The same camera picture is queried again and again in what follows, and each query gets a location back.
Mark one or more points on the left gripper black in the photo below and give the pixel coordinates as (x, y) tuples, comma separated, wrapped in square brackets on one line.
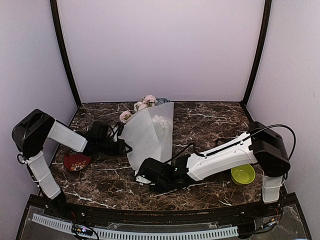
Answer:
[(119, 151)]

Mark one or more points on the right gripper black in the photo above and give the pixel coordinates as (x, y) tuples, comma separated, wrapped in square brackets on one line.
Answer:
[(159, 190)]

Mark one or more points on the small pink fake rose stem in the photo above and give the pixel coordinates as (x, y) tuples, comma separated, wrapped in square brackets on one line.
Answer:
[(125, 116)]

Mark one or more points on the translucent white wrapping paper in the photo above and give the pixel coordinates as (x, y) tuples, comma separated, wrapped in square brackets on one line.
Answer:
[(140, 134)]

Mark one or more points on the white fake rose stem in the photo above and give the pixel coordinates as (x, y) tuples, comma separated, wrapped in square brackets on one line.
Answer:
[(140, 105)]

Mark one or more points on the lilac hydrangea fake bunch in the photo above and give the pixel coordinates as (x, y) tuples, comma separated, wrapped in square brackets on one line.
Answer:
[(161, 124)]

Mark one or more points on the blue fake rose bunch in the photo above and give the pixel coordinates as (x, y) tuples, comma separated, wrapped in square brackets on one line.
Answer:
[(161, 101)]

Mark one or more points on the pink peony fake stem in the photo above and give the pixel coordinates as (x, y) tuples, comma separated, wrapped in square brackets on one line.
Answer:
[(150, 100)]

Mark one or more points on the black ribbon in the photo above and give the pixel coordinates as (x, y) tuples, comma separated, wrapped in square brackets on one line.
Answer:
[(220, 140)]

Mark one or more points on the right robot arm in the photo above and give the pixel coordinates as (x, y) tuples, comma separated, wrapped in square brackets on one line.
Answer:
[(259, 145)]

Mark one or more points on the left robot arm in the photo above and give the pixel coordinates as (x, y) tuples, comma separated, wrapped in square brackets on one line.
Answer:
[(31, 134)]

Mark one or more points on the red floral dish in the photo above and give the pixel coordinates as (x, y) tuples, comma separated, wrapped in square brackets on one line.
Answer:
[(76, 162)]

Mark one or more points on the yellow-green bowl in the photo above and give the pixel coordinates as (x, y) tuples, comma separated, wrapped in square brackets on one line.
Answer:
[(243, 175)]

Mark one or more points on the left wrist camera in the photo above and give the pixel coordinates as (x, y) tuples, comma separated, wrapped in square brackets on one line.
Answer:
[(115, 132)]

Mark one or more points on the white slotted cable duct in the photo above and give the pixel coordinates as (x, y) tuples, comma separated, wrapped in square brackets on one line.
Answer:
[(119, 231)]

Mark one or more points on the black front rail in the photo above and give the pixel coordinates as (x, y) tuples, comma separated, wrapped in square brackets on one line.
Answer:
[(244, 213)]

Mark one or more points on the left black frame post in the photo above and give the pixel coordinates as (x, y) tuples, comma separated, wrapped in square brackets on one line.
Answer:
[(63, 52)]

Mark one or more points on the black frame post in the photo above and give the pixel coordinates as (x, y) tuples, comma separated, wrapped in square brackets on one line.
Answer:
[(63, 52), (258, 53)]

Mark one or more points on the right black frame post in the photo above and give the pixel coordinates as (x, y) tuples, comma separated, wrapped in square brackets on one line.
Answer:
[(258, 53)]

